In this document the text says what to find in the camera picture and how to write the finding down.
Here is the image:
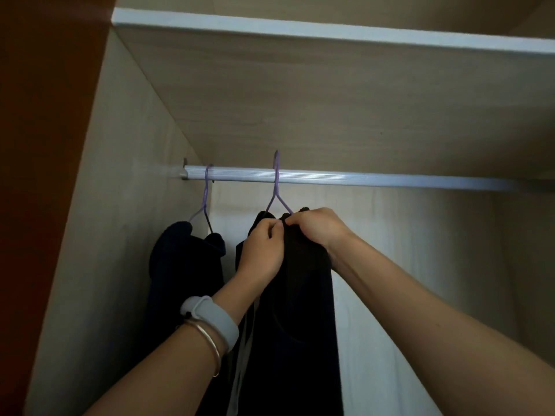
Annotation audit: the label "person's right hand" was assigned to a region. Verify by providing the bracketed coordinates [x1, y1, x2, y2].
[284, 207, 350, 271]

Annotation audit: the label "person's left hand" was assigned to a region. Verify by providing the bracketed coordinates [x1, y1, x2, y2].
[235, 218, 286, 291]

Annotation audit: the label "black garment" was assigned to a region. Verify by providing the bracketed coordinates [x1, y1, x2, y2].
[225, 207, 344, 416]

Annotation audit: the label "person's right forearm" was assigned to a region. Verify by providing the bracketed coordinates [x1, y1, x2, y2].
[330, 231, 555, 416]

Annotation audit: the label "person's left forearm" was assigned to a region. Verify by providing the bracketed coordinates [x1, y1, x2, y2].
[83, 270, 263, 416]

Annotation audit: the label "silver closet rod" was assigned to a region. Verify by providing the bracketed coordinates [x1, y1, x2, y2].
[184, 165, 555, 193]

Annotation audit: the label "grey smartwatch band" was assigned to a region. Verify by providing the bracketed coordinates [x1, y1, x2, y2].
[180, 296, 240, 355]

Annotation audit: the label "dark navy hanging garment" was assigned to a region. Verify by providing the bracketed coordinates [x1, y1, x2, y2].
[141, 221, 227, 386]

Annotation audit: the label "wooden wardrobe shelf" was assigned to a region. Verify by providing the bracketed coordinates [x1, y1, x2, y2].
[112, 8, 555, 180]

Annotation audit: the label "reddish brown wardrobe door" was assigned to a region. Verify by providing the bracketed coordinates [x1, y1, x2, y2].
[0, 0, 118, 416]

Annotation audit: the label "purple wire hanger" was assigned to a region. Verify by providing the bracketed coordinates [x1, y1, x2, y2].
[189, 164, 215, 234]
[264, 150, 295, 216]

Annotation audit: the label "silver bangle bracelet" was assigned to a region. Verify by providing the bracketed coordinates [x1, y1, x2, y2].
[175, 320, 222, 378]

